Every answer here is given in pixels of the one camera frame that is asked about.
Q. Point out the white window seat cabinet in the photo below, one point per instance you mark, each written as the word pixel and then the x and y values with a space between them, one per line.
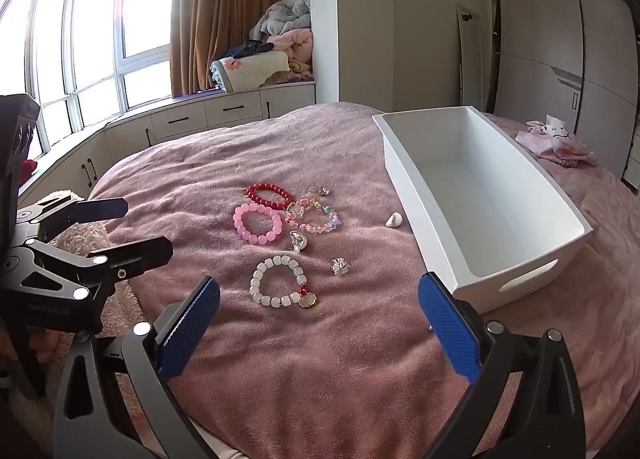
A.
pixel 225 111

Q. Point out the grey blanket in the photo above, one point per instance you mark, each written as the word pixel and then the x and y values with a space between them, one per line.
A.
pixel 282 14

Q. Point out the white plastic bin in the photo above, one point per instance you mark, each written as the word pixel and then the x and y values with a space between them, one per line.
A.
pixel 475 189

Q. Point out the fluffy beige rug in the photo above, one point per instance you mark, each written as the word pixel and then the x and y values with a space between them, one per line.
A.
pixel 95 239

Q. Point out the brown curtain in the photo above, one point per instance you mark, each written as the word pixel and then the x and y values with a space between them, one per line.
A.
pixel 225 4

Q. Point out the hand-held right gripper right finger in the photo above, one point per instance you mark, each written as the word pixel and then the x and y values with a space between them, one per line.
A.
pixel 447 326

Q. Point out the grey wardrobe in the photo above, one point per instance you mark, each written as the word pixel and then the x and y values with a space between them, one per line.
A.
pixel 540 49

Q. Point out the red cloth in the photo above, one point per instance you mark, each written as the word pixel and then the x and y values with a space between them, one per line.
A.
pixel 28 166

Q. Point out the silver metal charm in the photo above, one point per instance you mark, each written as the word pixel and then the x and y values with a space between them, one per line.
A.
pixel 298 240

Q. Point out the pink fluffy blanket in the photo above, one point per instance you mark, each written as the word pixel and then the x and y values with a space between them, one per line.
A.
pixel 295 45

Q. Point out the large window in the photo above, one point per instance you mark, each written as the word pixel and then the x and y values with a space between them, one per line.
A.
pixel 100 29

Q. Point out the person's left hand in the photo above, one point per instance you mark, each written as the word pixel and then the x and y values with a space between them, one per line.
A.
pixel 50 346

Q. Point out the beige blanket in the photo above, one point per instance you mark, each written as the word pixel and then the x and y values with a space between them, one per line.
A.
pixel 300 70

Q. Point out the white smooth stone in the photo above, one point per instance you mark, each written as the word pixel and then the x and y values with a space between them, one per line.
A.
pixel 394 220

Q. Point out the pink cartoon cloth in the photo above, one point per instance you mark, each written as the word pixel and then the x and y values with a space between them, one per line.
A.
pixel 555 139

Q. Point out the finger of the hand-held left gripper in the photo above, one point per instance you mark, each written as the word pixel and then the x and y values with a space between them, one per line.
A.
pixel 95 210
pixel 140 251

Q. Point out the dark clothes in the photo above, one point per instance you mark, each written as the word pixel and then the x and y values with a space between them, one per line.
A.
pixel 250 46

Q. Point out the leaning mirror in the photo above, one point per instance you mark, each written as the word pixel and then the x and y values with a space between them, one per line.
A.
pixel 470 59

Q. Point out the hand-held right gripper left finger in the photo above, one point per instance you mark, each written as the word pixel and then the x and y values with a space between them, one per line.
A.
pixel 192 326

